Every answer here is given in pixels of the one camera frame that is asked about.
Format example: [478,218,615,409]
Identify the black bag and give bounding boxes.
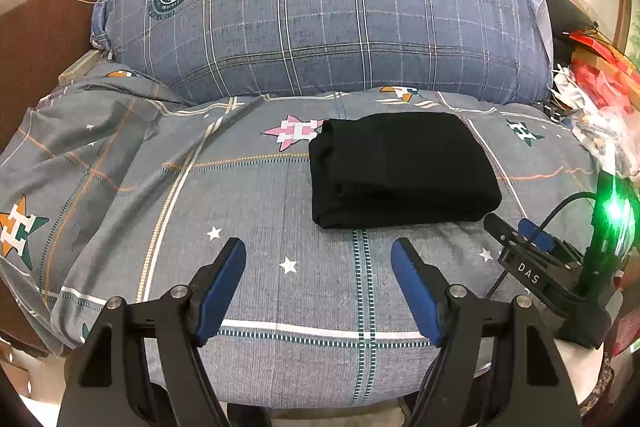
[520,0,598,58]

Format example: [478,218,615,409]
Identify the red plastic bag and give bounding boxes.
[570,59,640,108]

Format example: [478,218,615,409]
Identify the black pants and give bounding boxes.
[308,112,502,230]

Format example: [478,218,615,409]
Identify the blue plaid pillow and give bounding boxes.
[90,0,555,105]

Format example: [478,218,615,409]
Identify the white paper bag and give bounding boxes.
[550,64,591,105]

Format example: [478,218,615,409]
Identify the red flat box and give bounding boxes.
[567,29,640,68]

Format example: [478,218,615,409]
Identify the wooden bed frame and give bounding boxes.
[57,49,113,85]

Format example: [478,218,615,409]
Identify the clear plastic bag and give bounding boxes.
[570,102,640,180]

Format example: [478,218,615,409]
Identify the brown headboard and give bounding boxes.
[0,0,121,148]

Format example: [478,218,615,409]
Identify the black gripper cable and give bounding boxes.
[482,191,598,303]

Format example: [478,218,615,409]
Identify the grey star-printed bed sheet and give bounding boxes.
[0,62,608,408]

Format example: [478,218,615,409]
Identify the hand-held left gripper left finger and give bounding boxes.
[56,237,247,427]

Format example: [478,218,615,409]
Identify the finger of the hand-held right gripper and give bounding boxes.
[518,218,583,265]
[483,213,522,253]

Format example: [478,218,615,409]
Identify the wooden window frame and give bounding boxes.
[615,0,640,58]

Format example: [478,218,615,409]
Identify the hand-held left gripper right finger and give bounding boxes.
[390,238,583,427]

